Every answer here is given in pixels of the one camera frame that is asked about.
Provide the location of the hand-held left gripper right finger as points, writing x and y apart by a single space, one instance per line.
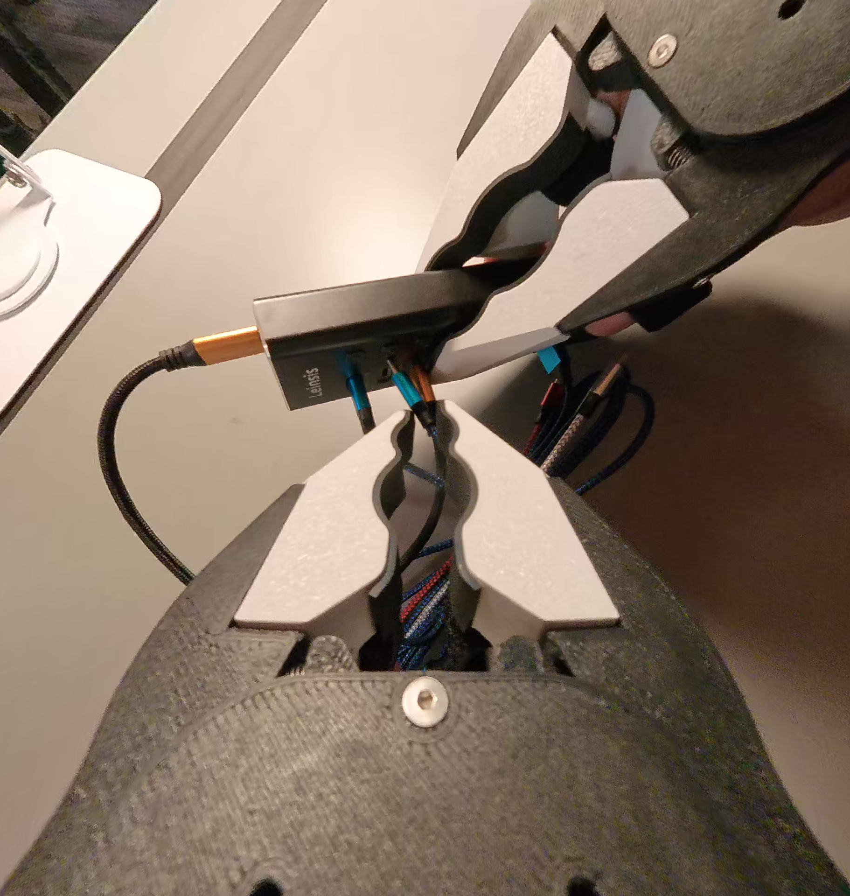
530 553

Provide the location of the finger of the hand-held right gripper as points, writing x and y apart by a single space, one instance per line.
607 245
509 119

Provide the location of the person's right hand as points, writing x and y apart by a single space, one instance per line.
838 196

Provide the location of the black usb hub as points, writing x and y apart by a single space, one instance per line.
341 315

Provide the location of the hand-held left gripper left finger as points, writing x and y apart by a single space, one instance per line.
320 546

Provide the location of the white lamp base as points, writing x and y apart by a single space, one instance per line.
96 231

